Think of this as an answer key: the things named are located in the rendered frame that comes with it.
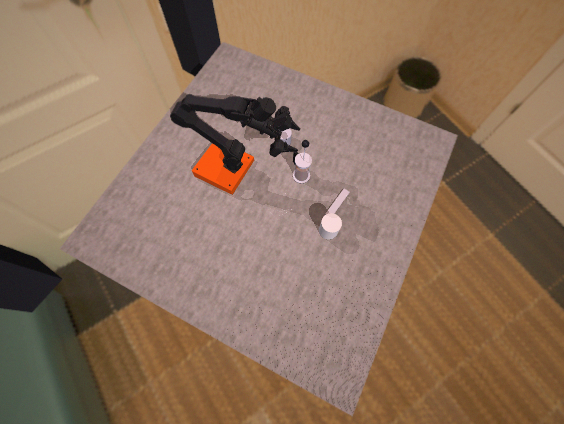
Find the pale pink flat bar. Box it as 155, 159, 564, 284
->
325, 189, 350, 215

